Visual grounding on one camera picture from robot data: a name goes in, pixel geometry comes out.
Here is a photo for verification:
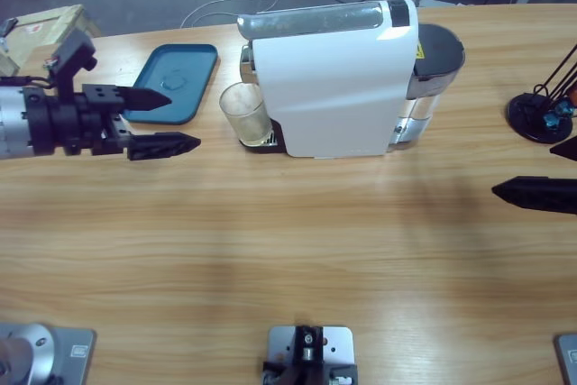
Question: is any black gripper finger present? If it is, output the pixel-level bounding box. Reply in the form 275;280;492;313
549;133;577;160
490;175;577;215

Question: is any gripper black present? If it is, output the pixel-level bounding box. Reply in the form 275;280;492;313
22;83;202;162

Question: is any clear glass cup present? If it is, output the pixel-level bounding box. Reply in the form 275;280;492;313
218;81;272;147

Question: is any silver coffee machine lever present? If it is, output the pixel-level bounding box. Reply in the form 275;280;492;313
237;0;391;40

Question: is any white capsule coffee machine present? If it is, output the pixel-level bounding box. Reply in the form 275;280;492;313
237;0;420;160

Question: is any blue plastic tray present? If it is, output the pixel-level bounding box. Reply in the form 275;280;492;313
119;43;221;126

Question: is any silver grate drip tray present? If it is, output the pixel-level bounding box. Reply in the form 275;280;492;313
237;118;288;155

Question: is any wooden crate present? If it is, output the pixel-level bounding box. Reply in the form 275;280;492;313
0;4;103;69

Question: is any light plywood box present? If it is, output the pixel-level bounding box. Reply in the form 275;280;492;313
0;49;22;80

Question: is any clear water tank black lid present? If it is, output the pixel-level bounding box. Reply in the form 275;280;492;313
388;23;466;151

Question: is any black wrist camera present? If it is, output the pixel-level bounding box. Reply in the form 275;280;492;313
46;30;98;106

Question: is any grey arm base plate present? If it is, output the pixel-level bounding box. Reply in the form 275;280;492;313
0;321;97;385
553;333;577;385

